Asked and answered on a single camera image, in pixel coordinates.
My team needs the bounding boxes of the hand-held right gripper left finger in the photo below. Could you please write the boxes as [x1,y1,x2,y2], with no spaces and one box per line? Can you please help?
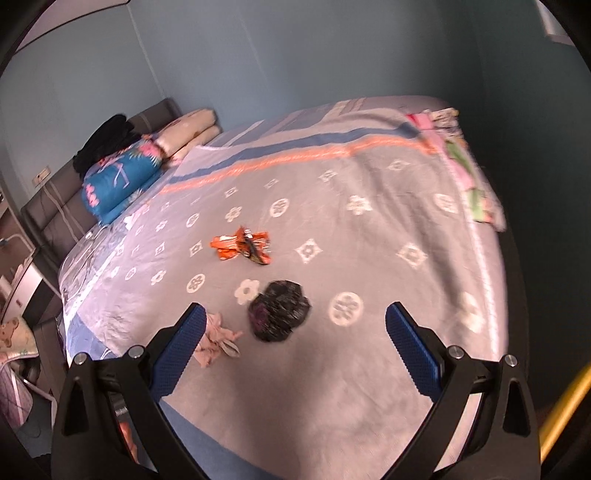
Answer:
[51,302,206,480]

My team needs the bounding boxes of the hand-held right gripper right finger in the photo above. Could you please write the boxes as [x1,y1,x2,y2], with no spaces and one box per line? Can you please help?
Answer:
[385,302,541,480]

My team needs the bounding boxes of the pink cloth bundle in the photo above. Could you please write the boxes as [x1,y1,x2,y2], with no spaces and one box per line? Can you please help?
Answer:
[194,313,243,370]

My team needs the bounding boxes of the black plastic bag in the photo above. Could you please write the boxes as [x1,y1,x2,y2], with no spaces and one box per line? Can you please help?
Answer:
[247,279,312,343]

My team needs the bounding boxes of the orange snack wrapper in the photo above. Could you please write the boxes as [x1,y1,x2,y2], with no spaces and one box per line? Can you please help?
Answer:
[211,226,273,266]

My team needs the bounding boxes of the floral bedsheet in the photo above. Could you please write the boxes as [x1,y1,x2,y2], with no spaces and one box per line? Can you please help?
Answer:
[406,107,507,232]

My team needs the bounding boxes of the white bedside cabinet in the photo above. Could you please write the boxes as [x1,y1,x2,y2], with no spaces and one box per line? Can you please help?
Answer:
[7,263,46,321]

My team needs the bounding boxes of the bear print cloth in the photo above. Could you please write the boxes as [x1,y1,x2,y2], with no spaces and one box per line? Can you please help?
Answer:
[0,318,38,366]

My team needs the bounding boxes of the yellow bar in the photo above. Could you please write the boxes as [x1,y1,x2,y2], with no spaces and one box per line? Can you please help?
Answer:
[539,367,591,464]

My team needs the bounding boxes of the blue floral quilt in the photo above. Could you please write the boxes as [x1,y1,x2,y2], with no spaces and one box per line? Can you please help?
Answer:
[82,141,163,227]

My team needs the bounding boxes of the pink checked cloth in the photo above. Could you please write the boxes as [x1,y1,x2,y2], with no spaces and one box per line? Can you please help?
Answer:
[0,362,34,428]

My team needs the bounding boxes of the grey bed headboard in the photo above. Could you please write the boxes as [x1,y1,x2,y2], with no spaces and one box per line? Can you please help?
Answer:
[21,98,181,252]

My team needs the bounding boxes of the beige pillow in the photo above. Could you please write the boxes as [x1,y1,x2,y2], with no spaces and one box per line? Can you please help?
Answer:
[168,124,221,162]
[154,108,218,148]

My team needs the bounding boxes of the black clothing pile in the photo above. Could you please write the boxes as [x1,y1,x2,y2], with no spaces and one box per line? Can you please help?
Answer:
[71,114,143,182]

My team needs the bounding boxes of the white wall fixture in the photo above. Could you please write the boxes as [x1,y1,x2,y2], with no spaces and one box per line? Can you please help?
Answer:
[544,16,575,46]

